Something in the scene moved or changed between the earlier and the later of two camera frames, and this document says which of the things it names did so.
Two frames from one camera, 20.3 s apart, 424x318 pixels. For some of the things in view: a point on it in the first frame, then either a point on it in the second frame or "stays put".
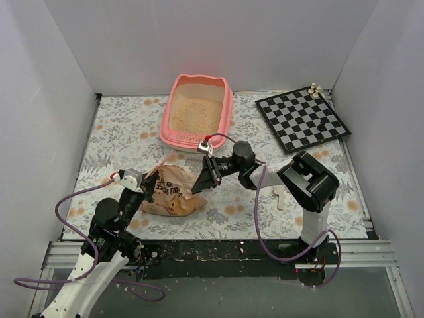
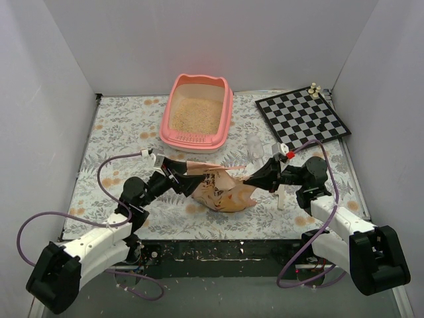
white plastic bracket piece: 280,190 stays put
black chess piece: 321,126 stays put
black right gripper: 213,170 to 273,172
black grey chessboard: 301,120 stays put
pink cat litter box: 195,106 stays put
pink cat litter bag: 173,196 to 220,190
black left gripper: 146,187 to 175,174
